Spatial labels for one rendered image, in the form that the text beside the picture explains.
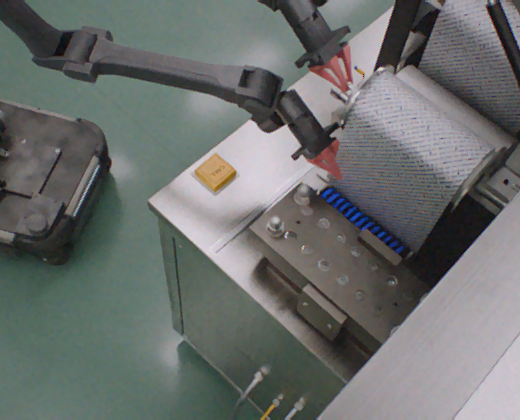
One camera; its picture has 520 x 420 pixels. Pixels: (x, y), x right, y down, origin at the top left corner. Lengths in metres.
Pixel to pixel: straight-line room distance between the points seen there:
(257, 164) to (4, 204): 1.08
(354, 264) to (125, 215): 1.38
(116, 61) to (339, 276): 0.61
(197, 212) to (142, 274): 0.96
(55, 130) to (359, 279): 1.50
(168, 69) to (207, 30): 1.79
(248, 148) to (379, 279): 0.48
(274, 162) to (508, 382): 0.89
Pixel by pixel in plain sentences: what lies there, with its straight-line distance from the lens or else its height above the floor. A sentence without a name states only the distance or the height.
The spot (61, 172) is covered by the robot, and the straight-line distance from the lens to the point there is 2.37.
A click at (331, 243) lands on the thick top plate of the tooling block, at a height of 1.03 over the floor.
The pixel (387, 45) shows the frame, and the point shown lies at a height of 1.11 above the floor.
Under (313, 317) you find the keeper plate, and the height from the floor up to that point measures 0.95.
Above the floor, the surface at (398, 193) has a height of 1.16.
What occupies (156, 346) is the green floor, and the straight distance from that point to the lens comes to 2.30.
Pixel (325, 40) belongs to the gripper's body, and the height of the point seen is 1.34.
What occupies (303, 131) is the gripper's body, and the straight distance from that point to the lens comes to 1.29.
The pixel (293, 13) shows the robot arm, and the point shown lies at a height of 1.38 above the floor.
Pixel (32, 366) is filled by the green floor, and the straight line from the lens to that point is 2.35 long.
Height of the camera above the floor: 2.18
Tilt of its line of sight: 60 degrees down
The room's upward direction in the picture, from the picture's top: 7 degrees clockwise
